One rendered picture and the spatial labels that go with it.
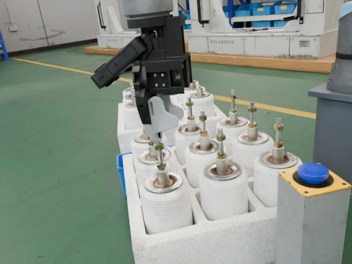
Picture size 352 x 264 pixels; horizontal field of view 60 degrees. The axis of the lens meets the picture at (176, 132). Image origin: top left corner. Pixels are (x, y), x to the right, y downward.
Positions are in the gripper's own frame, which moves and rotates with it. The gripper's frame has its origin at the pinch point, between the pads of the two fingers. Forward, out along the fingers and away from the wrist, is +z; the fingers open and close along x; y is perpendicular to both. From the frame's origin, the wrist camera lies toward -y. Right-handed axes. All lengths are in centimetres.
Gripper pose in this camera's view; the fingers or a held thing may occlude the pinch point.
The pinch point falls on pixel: (154, 136)
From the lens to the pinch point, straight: 55.4
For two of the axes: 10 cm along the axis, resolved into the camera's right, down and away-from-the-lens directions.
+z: 1.1, 9.2, 3.8
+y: 9.7, -0.1, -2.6
